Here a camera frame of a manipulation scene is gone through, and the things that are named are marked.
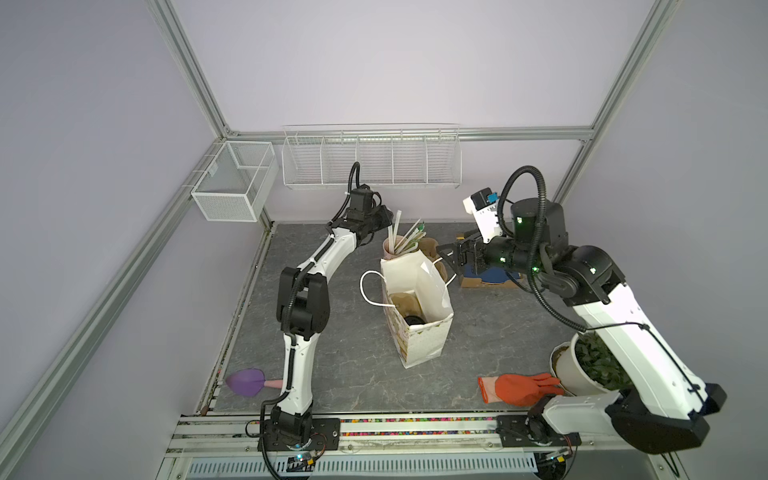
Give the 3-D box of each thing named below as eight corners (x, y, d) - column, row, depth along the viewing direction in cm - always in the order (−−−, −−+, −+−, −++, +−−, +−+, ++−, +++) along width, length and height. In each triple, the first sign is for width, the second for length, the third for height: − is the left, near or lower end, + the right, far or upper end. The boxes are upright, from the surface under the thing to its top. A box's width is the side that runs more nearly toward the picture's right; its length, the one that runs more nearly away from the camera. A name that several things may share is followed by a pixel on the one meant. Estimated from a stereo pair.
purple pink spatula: (225, 396, 82) (221, 394, 81) (233, 370, 87) (230, 368, 85) (280, 396, 82) (278, 394, 81) (286, 370, 87) (284, 368, 85)
